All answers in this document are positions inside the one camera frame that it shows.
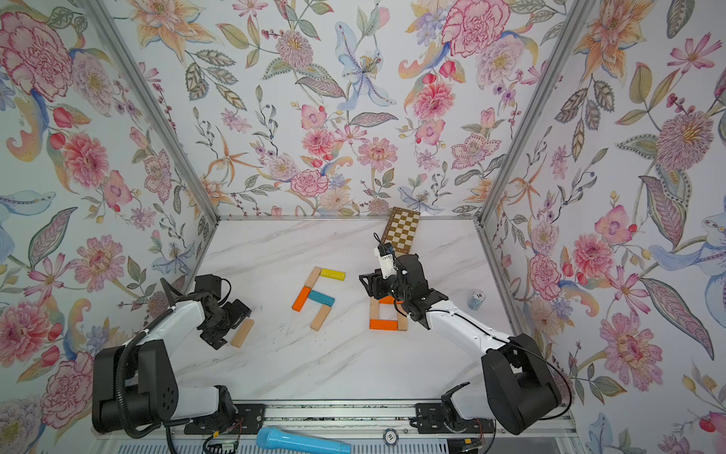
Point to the wooden chessboard box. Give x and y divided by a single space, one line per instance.
401 229

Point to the aluminium left corner post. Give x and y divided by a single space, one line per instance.
128 67

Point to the blue poker chip stack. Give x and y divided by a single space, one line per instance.
476 300

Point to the orange block diagonal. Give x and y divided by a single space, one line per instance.
301 299

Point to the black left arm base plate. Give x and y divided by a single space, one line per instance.
245 419

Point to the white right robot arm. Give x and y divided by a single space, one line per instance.
519 387

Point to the yellow block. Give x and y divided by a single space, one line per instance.
331 274

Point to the blue microphone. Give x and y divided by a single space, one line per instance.
271 439

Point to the aluminium corner post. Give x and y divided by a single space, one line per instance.
128 67
572 27

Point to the aluminium right corner post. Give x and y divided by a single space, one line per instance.
572 27

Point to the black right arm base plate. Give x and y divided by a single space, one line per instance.
441 417

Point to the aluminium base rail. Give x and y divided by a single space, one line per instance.
354 419

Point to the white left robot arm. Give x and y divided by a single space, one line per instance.
135 389

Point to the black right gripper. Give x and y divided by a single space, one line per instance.
378 284

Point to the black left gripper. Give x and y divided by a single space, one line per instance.
239 314

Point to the natural wood block diagonal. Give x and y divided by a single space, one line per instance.
402 322

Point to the teal block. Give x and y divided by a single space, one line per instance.
321 298

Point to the small round gauge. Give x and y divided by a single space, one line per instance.
390 437

